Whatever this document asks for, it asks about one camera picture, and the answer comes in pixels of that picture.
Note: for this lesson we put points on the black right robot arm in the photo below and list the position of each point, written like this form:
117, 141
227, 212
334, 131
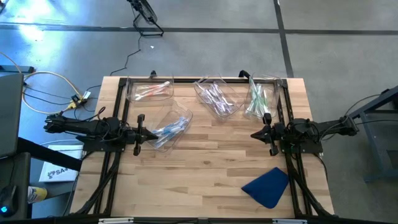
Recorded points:
326, 127

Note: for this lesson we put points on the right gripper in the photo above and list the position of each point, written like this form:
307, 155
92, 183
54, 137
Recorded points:
275, 133

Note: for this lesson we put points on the black floor fan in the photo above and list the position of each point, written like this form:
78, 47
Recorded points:
146, 12

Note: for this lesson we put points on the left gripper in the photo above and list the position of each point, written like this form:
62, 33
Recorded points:
138, 137

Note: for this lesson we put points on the yellow white can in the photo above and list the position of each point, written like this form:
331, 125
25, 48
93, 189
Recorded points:
37, 194

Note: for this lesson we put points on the black desk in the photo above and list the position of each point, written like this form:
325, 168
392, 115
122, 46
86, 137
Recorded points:
46, 154

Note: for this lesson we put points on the clear plastic bin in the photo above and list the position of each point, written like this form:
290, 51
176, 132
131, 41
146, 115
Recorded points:
276, 90
183, 110
130, 93
202, 82

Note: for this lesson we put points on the black computer mouse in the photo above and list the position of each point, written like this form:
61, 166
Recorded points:
7, 202

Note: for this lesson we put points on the black clamp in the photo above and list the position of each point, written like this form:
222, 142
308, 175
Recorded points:
244, 74
152, 74

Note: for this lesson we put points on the white printed box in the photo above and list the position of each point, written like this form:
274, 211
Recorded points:
59, 168

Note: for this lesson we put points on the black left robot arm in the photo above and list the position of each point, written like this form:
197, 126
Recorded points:
77, 126

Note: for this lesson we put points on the orange white toothbrush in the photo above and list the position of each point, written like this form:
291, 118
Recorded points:
146, 96
152, 91
155, 85

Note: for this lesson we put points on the blue white toothbrush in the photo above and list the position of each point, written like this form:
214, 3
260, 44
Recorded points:
168, 130
172, 126
161, 141
164, 135
177, 123

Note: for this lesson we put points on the white label strip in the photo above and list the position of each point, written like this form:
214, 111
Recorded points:
115, 220
289, 221

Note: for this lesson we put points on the blue cloth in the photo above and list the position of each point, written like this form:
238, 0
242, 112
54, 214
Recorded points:
267, 186

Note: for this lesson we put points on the grey metal table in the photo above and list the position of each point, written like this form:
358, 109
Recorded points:
371, 143

